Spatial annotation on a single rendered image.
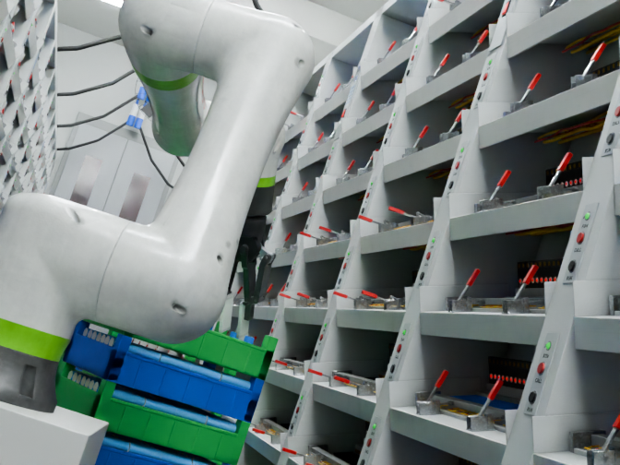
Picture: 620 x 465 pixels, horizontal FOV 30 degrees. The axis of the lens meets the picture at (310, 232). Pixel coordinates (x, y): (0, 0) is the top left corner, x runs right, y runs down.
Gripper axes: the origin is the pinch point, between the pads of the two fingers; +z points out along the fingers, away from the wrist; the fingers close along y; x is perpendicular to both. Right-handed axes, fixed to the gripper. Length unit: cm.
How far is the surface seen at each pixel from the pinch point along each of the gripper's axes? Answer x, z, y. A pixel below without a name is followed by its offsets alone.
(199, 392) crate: -16.0, 9.0, 4.1
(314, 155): 184, 9, -85
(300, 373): 92, 49, -32
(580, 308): -20, -25, 68
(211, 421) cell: -13.8, 14.6, 5.8
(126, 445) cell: -28.5, 16.5, -1.5
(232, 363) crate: -9.7, 4.6, 6.4
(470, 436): -12, 3, 53
